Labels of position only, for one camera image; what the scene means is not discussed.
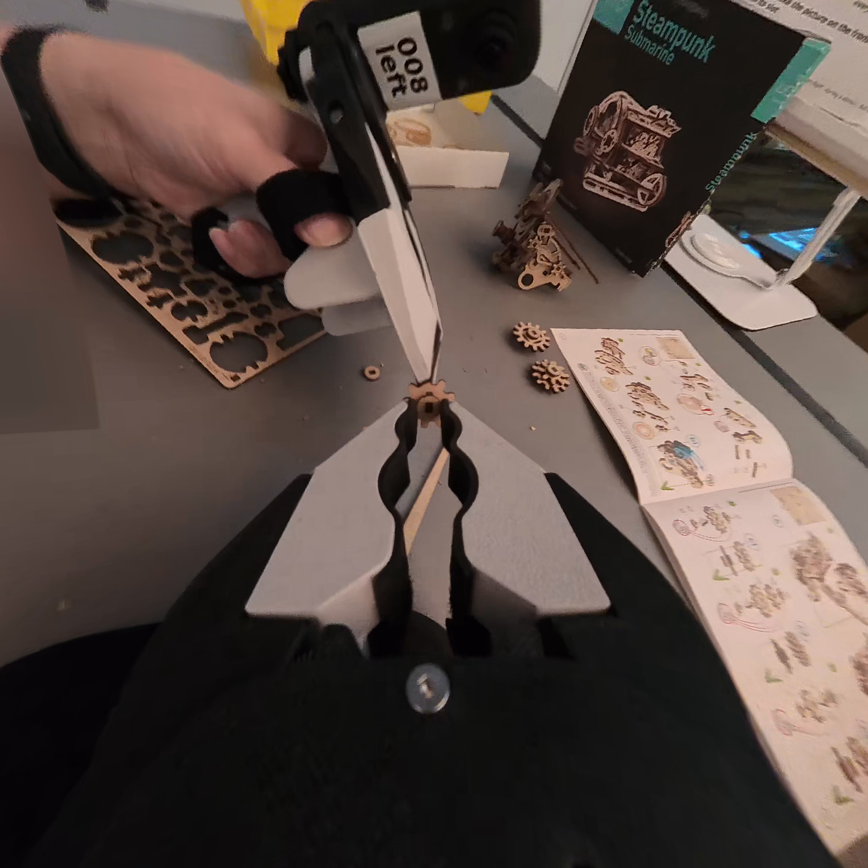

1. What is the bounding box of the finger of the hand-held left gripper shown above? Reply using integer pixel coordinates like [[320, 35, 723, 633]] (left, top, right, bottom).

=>
[[353, 122, 445, 384]]

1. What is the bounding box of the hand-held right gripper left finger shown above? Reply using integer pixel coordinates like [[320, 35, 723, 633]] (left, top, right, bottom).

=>
[[244, 399, 417, 657]]

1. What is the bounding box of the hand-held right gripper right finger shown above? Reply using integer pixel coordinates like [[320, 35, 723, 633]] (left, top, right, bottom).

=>
[[437, 399, 611, 657]]

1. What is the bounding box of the small wooden gear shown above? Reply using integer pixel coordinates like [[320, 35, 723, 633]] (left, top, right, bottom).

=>
[[409, 380, 457, 427]]

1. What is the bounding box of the partly built wooden model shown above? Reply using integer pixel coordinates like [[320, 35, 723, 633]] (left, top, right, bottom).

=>
[[491, 179, 601, 294]]

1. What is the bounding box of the black model kit box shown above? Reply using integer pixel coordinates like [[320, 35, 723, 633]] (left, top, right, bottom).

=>
[[532, 0, 831, 278]]

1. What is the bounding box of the person's left hand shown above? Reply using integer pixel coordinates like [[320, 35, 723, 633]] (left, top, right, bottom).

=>
[[37, 42, 355, 280]]

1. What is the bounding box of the thin wooden stick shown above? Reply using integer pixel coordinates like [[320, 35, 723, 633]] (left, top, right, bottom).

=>
[[403, 448, 450, 550]]

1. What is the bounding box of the white folded card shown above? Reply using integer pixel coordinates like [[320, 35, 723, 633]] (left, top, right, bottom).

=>
[[387, 108, 509, 189]]

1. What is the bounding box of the wooden cutout sheet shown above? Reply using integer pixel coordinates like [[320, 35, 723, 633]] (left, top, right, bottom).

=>
[[54, 193, 326, 389]]

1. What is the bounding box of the instruction booklet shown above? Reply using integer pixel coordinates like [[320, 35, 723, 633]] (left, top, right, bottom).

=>
[[551, 327, 868, 855]]

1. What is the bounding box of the white sign stand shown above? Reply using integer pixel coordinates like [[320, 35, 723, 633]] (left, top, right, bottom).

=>
[[663, 189, 863, 332]]

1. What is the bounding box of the printed instruction sheet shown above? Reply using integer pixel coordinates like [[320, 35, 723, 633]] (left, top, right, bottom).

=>
[[736, 0, 868, 146]]

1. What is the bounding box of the black hand strap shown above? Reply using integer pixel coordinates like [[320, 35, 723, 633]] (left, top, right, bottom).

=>
[[0, 26, 119, 199]]

